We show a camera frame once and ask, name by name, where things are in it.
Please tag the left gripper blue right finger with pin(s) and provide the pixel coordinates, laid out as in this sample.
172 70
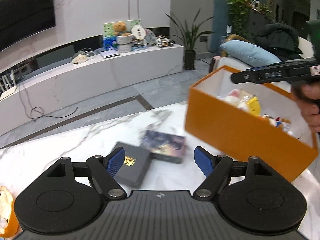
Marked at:
204 160

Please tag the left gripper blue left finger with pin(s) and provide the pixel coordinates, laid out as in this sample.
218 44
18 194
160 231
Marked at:
114 161

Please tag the bear plush blue sailor outfit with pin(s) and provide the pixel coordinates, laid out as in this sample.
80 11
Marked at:
280 123

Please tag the orange storage box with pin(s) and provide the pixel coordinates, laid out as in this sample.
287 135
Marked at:
241 135

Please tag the white crochet bunny plush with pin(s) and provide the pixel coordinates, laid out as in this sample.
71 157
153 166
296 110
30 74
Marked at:
238 98

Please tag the right hand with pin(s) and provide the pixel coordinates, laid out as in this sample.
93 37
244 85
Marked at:
305 97

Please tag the black flat gift box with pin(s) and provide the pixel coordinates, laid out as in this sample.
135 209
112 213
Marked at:
136 164

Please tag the black jacket on chair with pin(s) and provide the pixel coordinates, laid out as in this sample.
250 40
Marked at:
279 39

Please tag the light blue cushion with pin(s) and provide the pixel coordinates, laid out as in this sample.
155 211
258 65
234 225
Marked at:
249 53

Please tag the picture printed card box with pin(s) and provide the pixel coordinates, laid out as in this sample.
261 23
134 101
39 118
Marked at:
164 146

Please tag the white tv console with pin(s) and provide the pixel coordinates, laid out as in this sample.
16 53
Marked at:
69 84

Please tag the potted long leaf plant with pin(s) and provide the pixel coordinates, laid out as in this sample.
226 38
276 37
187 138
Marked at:
189 34

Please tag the orange peel shaped object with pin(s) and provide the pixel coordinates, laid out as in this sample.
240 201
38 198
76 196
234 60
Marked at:
9 222

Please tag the teddy bear in basket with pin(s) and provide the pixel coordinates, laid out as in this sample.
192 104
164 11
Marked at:
123 37

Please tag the white round paper fan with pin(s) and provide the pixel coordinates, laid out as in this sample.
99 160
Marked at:
138 32

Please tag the white wifi router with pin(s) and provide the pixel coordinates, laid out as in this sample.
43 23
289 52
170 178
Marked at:
7 81

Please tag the black wall television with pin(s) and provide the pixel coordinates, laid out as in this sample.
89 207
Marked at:
23 18

